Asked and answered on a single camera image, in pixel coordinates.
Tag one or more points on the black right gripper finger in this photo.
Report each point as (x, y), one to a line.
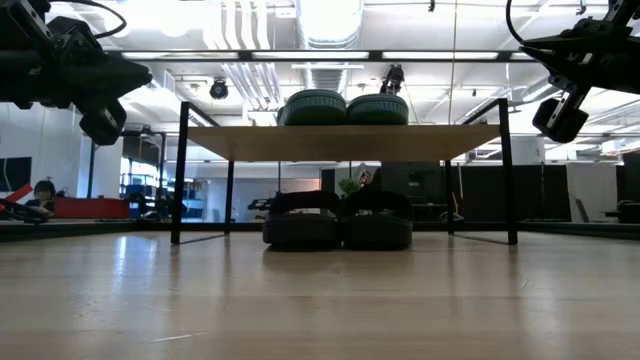
(575, 55)
(560, 117)

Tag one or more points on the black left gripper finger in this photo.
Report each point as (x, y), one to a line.
(110, 75)
(102, 122)

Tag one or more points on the green rubber slide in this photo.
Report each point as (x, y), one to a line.
(377, 110)
(312, 107)

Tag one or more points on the black rubber slide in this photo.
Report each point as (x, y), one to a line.
(377, 230)
(300, 230)

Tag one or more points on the wooden shelf black metal legs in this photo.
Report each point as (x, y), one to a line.
(345, 142)

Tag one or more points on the red counter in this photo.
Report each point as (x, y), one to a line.
(90, 208)

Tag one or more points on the person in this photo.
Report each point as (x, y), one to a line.
(44, 192)

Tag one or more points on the black office partition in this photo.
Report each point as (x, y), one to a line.
(500, 192)

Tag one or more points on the black round ceiling fixture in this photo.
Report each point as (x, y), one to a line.
(219, 89)

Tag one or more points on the small green leafy plant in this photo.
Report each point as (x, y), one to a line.
(348, 186)

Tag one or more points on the black aluminium rig frame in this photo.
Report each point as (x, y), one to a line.
(75, 231)

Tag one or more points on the black overhead camera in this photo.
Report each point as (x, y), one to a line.
(394, 80)

